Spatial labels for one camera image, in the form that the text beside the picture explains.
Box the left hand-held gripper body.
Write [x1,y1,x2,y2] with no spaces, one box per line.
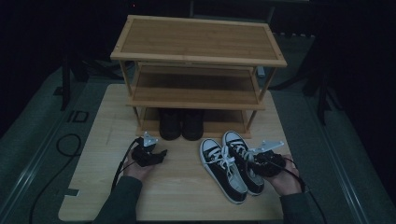
[131,132,159,167]

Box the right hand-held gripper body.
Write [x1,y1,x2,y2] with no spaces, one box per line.
[248,140,287,178]

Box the black white canvas sneaker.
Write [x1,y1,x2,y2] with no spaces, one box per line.
[199,137,249,205]
[221,130,265,197]

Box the wooden shoe rack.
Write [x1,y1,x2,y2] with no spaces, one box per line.
[109,14,288,140]

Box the person's left hand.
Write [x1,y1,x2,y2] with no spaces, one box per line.
[123,149,156,182]

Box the person's right hand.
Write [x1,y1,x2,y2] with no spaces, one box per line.
[265,157,304,197]

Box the black metal stand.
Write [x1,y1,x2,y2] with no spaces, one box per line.
[302,62,344,125]
[52,55,94,111]

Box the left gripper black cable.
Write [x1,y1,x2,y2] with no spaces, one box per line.
[110,138,141,192]

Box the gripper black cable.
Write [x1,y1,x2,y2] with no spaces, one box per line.
[110,138,141,192]
[281,157,328,224]

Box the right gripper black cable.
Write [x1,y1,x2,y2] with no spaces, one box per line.
[281,157,328,224]

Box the black floor cable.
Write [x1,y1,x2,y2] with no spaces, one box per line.
[28,133,82,224]

